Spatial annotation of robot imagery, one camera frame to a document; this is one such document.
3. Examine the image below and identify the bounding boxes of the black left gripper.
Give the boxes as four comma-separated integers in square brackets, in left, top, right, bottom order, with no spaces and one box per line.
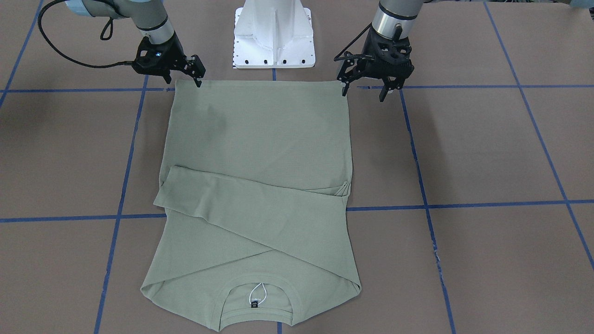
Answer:
[337,27,414,103]

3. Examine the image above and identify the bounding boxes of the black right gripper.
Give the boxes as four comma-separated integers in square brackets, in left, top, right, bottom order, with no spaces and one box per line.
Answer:
[132,33,206,88]

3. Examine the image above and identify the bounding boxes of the olive green long-sleeve shirt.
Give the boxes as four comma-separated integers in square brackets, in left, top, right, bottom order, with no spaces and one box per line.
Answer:
[141,80,362,332]

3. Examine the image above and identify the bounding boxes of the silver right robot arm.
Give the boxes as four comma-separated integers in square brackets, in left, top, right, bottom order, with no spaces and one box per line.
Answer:
[66,0,206,87]

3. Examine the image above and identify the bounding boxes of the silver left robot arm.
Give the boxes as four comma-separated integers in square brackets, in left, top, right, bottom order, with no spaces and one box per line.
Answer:
[334,0,425,102]

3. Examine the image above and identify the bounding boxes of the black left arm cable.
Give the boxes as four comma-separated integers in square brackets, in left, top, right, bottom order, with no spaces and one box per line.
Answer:
[333,22,373,63]

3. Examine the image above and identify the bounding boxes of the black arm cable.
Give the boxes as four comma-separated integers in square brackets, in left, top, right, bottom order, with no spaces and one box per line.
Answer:
[37,0,140,69]
[333,22,373,63]

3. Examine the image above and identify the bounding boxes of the white metal pedestal base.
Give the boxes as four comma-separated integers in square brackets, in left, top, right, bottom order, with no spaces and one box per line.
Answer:
[232,0,316,69]

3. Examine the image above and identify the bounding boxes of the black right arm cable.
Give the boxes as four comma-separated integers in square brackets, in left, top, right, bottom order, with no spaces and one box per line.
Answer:
[37,0,140,69]

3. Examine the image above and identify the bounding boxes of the white hang tag string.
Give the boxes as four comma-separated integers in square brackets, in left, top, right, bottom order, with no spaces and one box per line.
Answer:
[250,283,268,306]

